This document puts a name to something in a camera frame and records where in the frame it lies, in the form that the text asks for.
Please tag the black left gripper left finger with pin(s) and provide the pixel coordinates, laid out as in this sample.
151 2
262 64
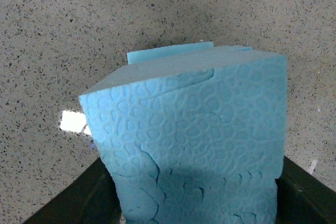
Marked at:
91 198

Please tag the light blue cube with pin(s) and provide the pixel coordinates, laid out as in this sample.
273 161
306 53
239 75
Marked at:
167 51
193 138

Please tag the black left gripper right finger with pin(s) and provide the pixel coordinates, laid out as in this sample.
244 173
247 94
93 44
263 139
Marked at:
301 198

